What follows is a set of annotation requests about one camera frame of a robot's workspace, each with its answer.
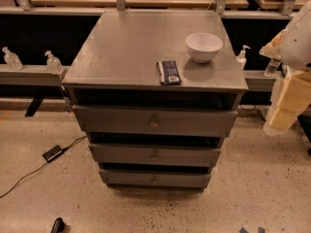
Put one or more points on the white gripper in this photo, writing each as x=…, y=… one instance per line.
x=297, y=48

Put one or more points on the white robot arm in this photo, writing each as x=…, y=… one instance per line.
x=302, y=20

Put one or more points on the blue snack bar packet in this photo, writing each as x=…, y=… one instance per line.
x=169, y=74

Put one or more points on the black power adapter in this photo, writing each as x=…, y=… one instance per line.
x=52, y=154

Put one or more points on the clear pump bottle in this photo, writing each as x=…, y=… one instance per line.
x=53, y=63
x=241, y=57
x=11, y=59

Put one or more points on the clear pump bottle right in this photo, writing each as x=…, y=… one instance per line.
x=241, y=57

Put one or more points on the black object on floor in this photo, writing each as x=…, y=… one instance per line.
x=58, y=226

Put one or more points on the grey top drawer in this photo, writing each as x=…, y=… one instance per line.
x=158, y=121

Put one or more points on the grey drawer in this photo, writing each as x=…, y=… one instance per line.
x=154, y=179
x=158, y=121
x=137, y=154

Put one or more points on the white ceramic bowl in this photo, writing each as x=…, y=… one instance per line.
x=203, y=47

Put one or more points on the grey drawer cabinet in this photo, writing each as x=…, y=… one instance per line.
x=117, y=66

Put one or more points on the clear water bottle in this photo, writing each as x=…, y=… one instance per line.
x=272, y=67

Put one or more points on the clear pump bottle far left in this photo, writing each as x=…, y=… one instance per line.
x=11, y=59

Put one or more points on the grey bottom drawer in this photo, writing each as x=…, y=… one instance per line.
x=154, y=179

